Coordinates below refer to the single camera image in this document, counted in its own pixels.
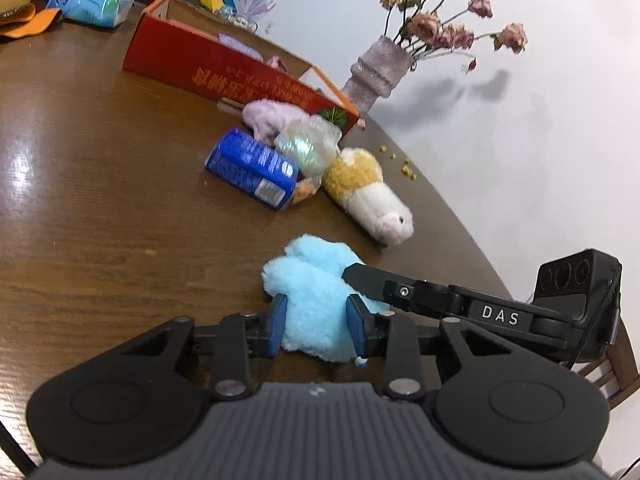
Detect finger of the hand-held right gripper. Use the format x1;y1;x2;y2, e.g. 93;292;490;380
342;262;469;319

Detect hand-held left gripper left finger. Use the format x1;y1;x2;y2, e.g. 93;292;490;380
122;292;289;401

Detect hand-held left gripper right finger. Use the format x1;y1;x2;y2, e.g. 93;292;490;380
346;294;506;402

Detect light blue plush toy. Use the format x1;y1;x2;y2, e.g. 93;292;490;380
261;234;396;363

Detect yellow and white sheep plush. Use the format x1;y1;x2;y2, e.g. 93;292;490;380
322;147;415;247

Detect red cardboard box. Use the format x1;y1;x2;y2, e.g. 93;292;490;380
122;0;362;136

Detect wooden chair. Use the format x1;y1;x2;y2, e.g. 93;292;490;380
572;317;640;411

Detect scattered yellow crumbs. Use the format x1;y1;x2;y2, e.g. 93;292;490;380
379;145;418;181

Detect clear plastic bag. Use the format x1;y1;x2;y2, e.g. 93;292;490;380
274;115;343;206

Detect blue packet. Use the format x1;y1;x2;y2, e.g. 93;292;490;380
204;128;300;211

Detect pale pink plush toy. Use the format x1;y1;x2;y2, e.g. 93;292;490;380
242;100;313;146

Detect pink textured vase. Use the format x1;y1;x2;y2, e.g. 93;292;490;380
341;35;416;118

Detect dried rose bouquet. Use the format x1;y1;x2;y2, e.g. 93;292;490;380
379;0;528;63

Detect purple knit cloth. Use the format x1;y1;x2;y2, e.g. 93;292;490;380
218;34;266;61

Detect orange strap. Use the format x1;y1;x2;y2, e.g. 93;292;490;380
0;2;63;41

